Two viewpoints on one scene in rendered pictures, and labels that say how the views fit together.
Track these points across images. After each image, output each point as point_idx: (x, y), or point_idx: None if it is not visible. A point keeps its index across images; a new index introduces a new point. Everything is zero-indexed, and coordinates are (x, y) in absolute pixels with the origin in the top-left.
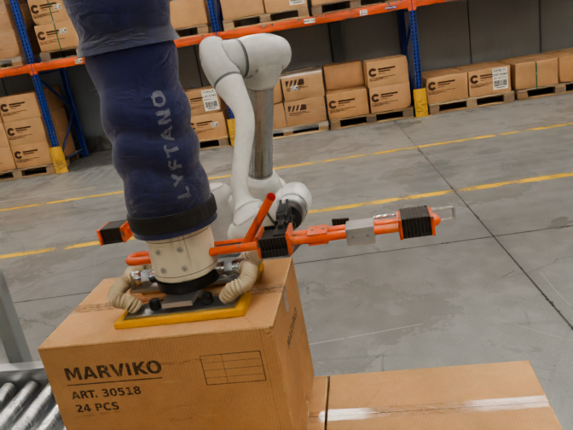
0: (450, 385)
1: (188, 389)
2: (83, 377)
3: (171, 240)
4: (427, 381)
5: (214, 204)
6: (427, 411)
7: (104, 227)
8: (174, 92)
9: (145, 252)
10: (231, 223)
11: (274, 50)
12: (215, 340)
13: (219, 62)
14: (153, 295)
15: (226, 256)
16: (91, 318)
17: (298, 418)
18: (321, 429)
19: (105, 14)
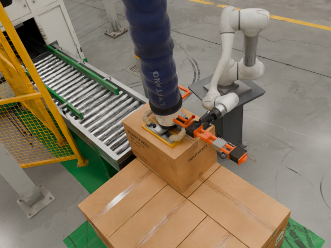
0: (252, 199)
1: (154, 156)
2: (131, 135)
3: None
4: (247, 192)
5: (177, 107)
6: (233, 202)
7: None
8: (163, 72)
9: None
10: (227, 79)
11: (255, 23)
12: (160, 151)
13: (223, 25)
14: None
15: (220, 91)
16: (141, 115)
17: (186, 180)
18: (199, 184)
19: (137, 45)
